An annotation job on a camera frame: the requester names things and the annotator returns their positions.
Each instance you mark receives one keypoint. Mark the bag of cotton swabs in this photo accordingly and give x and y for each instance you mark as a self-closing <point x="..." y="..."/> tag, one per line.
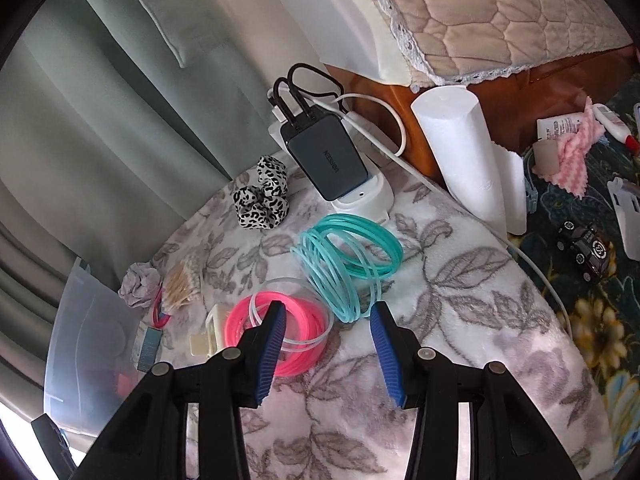
<point x="180" y="290"/>

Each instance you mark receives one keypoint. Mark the wooden bed frame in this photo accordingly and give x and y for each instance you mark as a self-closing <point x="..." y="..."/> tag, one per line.
<point x="525" y="90"/>

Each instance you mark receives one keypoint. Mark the white smartphone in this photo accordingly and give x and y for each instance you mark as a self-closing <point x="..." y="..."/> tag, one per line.
<point x="627" y="210"/>

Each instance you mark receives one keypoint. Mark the clear plastic container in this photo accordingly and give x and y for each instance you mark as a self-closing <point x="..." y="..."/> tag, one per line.
<point x="85" y="360"/>

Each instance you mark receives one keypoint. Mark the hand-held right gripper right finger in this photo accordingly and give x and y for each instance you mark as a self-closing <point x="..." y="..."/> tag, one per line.
<point x="387" y="355"/>

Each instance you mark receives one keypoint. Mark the black toy car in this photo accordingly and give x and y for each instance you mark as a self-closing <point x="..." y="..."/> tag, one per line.
<point x="585" y="250"/>

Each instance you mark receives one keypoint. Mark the pink wavy cloth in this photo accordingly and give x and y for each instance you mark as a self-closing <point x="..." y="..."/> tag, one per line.
<point x="575" y="160"/>

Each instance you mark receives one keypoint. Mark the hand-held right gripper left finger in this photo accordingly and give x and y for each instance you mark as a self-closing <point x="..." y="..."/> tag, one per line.
<point x="267" y="355"/>

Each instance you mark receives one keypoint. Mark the beige quilted bed cover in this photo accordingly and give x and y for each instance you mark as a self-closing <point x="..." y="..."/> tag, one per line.
<point x="500" y="10"/>

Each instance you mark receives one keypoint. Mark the white and red pen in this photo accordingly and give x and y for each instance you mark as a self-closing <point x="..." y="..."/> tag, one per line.
<point x="612" y="125"/>

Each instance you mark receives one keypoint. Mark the dark floral rug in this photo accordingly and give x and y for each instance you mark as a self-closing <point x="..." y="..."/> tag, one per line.
<point x="600" y="335"/>

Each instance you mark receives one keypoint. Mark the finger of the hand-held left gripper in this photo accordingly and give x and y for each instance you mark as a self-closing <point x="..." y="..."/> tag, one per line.
<point x="52" y="440"/>

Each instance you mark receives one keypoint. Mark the pink filament coil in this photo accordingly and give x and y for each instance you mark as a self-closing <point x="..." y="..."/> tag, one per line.
<point x="240" y="325"/>

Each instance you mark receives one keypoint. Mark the clear plastic band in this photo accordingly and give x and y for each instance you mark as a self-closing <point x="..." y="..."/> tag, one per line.
<point x="302" y="344"/>

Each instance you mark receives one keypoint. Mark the white floral blanket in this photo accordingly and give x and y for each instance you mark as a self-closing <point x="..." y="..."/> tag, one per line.
<point x="475" y="310"/>

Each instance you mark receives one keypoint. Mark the teal filament coil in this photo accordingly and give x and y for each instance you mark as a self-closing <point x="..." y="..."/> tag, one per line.
<point x="320" y="260"/>

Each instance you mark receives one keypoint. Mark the white tube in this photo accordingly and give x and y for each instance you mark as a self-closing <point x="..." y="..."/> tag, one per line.
<point x="557" y="127"/>

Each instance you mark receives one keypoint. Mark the white power strip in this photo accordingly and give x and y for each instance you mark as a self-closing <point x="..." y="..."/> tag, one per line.
<point x="370" y="200"/>

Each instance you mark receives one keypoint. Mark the large white paper roll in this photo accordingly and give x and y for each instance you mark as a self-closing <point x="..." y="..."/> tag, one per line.
<point x="460" y="160"/>

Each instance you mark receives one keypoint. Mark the blue and white medicine box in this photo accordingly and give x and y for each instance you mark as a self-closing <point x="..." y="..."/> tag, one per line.
<point x="148" y="347"/>

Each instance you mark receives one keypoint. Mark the black charger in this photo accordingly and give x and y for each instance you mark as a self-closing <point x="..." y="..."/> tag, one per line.
<point x="325" y="155"/>

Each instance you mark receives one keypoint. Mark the grey-green curtain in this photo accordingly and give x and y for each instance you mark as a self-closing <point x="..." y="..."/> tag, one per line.
<point x="100" y="110"/>

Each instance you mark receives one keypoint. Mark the leopard print scrunchie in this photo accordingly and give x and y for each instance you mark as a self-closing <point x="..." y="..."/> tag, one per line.
<point x="260" y="200"/>

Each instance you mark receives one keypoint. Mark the small white paper roll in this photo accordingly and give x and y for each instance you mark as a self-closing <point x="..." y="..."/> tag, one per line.
<point x="515" y="195"/>

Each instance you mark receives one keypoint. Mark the crumpled grey paper flower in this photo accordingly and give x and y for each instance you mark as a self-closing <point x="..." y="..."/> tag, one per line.
<point x="140" y="285"/>

